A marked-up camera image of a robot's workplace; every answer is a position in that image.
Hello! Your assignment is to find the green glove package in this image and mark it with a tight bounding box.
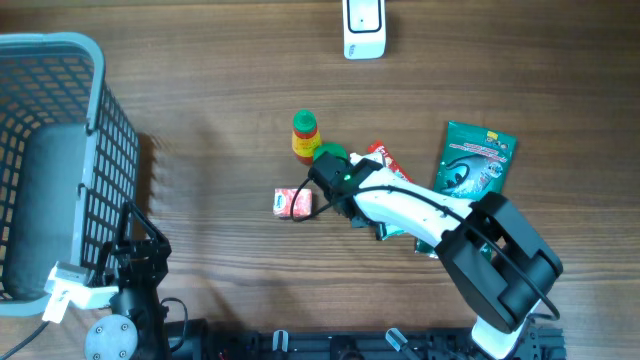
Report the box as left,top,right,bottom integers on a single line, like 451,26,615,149
413,120,519,260

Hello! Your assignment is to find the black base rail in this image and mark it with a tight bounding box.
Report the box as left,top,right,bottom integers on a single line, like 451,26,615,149
164,319,567,360

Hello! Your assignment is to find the green lid jar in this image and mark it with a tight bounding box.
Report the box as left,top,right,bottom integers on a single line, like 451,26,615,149
313,143,348,161

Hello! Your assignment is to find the red sauce bottle green cap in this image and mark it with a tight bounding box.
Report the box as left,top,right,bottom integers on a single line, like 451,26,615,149
292,109,322,165

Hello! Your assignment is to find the red coffee stick sachet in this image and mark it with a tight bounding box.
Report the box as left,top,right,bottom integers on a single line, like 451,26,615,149
368,140,414,183

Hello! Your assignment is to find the white barcode scanner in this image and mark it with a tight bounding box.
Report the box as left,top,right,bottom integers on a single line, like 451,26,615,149
342,0,387,60

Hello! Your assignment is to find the red white small box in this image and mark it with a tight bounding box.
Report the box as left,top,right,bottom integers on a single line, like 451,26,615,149
273,188,312,218

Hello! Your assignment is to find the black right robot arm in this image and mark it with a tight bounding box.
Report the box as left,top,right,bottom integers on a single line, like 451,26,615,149
308,153,563,359

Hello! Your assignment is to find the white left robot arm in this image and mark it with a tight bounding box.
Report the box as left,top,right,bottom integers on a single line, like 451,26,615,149
84,202,208,360

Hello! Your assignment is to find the grey plastic basket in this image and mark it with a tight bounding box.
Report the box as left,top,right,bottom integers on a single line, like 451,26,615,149
1,32,140,317

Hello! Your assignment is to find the teal wipes packet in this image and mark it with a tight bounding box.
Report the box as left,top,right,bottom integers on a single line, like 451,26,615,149
375,223,405,241

